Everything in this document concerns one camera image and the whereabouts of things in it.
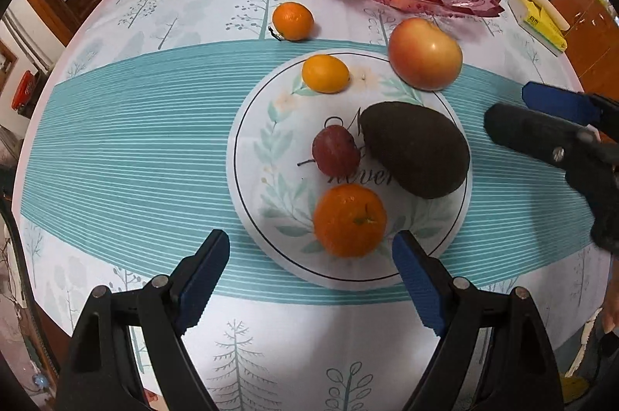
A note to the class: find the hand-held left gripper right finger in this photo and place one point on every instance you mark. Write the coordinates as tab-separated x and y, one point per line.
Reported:
418	285

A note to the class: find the orange tangerine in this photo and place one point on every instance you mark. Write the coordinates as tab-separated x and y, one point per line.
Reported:
292	20
325	73
349	221

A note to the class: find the wooden cabinet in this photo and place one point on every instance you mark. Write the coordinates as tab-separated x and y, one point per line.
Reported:
590	29

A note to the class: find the red apple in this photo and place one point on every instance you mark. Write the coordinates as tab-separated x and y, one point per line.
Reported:
425	53

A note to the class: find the dark avocado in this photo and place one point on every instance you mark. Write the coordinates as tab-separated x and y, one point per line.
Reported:
416	150

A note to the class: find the yellow tissue pack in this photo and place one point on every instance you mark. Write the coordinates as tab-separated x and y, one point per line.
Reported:
537	17

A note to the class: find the person's right forearm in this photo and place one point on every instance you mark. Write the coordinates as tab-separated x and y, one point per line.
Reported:
611	285

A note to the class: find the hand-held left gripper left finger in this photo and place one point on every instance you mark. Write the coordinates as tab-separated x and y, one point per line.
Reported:
203	280

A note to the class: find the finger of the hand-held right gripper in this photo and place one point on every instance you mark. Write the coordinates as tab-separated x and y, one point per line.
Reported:
527	130
556	99

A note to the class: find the red lidded jar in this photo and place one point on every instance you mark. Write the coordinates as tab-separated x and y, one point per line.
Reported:
24	94

